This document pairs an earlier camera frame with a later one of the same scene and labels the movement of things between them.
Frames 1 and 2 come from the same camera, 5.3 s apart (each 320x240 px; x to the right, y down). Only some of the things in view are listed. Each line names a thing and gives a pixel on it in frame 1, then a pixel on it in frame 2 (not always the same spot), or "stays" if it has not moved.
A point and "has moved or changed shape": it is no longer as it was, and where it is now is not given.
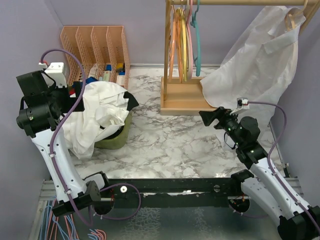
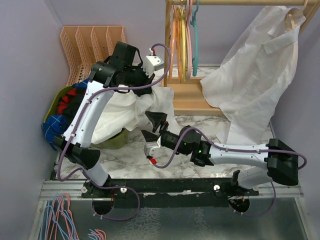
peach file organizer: (102, 51) stays
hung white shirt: (259, 64) stays
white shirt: (106, 108) has moved or changed shape
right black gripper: (221, 113) -> (157, 118)
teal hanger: (195, 23) has moved or changed shape
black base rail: (170, 192) stays
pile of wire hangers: (63, 227) stays
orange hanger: (176, 44) stays
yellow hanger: (184, 40) stays
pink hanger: (190, 64) stays
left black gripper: (71, 100) -> (146, 81)
